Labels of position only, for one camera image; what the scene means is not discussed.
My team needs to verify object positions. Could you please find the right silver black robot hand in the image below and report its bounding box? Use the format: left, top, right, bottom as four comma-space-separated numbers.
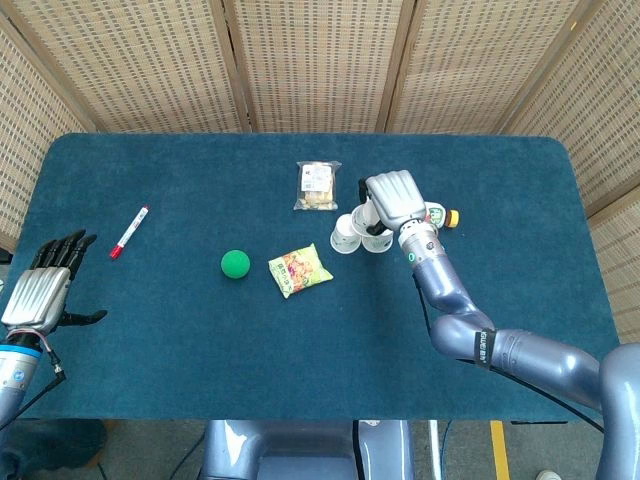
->
358, 170, 428, 236

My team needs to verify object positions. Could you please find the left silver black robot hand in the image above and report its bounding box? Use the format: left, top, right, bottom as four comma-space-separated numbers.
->
0, 229, 109, 335

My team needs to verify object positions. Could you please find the white paper cup fern print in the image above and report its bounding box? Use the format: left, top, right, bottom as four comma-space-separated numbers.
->
361, 230, 394, 254

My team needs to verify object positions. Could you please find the white drink bottle yellow cap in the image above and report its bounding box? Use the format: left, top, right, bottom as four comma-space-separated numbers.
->
423, 203, 461, 231

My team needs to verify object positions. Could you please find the white paper cup green flower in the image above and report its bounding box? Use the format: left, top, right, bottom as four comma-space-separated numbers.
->
329, 213, 362, 255

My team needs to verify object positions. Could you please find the clear cracker package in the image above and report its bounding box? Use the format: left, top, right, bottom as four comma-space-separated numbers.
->
293, 159, 343, 213

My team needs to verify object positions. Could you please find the red white marker pen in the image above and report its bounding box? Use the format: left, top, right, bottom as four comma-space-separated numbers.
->
109, 204, 151, 261

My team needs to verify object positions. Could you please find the yellow green snack bag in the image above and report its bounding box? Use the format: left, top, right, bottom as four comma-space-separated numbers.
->
267, 243, 335, 300

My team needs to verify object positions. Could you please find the woven folding screen panel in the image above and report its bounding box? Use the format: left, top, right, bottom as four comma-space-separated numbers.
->
0, 0, 252, 134
499, 0, 640, 216
587, 187, 640, 346
222, 0, 416, 134
384, 0, 601, 136
0, 14, 97, 251

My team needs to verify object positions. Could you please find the green foam ball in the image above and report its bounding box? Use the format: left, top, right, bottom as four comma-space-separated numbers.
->
220, 249, 251, 280

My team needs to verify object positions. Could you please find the blue table cloth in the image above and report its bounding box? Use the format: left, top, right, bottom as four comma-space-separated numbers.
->
0, 132, 626, 422

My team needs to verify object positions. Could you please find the white table leg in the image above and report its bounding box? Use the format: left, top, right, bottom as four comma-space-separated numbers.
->
428, 419, 442, 480

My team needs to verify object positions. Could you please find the blue-grey robot torso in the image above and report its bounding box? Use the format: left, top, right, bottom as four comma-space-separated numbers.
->
199, 419, 416, 480

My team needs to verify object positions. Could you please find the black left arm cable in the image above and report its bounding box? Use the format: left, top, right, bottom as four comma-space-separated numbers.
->
0, 334, 69, 432

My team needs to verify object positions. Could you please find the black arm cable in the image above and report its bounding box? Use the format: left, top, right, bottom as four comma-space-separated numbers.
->
0, 334, 69, 432
412, 274, 609, 434

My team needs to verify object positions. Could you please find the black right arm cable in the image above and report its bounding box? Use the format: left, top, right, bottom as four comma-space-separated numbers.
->
412, 274, 609, 434

